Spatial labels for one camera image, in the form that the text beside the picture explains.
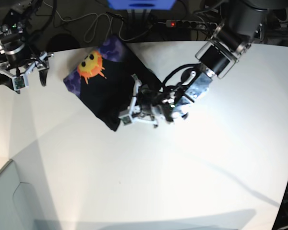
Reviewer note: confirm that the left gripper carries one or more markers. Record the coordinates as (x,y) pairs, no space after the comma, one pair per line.
(148,105)

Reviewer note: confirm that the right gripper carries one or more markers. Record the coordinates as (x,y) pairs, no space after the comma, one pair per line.
(22,59)

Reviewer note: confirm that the black T-shirt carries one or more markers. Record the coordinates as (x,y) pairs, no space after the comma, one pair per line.
(103,80)

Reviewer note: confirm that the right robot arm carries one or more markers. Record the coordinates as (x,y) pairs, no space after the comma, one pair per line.
(14,25)

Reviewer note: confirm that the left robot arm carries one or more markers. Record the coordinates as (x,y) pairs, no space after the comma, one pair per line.
(190,82)

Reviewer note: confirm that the white power strip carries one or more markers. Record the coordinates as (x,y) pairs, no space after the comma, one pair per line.
(196,25)

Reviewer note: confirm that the blue box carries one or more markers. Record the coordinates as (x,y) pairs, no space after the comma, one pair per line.
(141,4)

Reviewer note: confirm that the grey side panel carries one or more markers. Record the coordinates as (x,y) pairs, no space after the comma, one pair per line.
(20,207)

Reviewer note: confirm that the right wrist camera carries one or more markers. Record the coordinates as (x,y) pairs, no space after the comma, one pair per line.
(19,82)

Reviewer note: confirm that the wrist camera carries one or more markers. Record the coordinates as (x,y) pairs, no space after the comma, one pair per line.
(19,82)
(126,117)

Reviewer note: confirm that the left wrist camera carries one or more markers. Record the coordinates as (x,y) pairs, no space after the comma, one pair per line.
(126,117)

